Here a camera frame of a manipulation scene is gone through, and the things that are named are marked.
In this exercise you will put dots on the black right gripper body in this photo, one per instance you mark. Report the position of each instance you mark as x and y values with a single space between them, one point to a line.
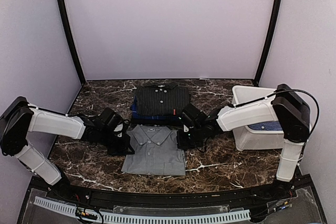
194 139

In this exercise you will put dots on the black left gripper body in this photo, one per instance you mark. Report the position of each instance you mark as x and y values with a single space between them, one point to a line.
115 147

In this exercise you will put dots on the grey long sleeve shirt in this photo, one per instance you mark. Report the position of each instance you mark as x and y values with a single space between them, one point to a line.
155 152

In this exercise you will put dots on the blue plaid shirt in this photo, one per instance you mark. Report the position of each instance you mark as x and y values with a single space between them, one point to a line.
137 116

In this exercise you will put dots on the black striped shirt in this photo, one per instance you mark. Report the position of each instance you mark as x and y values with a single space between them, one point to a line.
161 99

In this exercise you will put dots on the white plastic bin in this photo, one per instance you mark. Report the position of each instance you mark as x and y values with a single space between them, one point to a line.
280 104

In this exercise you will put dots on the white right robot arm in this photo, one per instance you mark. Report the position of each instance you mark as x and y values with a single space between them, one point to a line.
232 116

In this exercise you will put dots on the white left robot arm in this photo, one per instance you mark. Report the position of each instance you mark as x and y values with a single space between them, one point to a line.
21 118

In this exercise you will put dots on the blue checkered shirt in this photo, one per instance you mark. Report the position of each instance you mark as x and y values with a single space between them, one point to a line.
266 126

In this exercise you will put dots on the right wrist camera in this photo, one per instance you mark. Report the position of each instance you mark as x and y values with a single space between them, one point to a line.
192 117

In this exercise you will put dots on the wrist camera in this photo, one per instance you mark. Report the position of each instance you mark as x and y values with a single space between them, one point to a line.
192 117
113 123

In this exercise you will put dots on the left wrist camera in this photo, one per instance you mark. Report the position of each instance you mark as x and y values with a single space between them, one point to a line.
113 123

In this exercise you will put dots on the white cable duct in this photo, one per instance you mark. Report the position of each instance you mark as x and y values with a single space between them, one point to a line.
141 215

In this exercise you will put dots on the black front rail base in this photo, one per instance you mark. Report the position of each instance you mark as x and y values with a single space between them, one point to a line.
297 202

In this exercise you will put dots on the black left frame post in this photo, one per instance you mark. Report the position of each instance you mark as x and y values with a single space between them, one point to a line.
70 41

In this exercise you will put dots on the black frame post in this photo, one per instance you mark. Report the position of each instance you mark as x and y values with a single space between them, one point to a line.
70 41
267 43

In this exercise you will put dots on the black right frame post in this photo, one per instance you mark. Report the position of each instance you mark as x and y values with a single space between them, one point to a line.
267 43

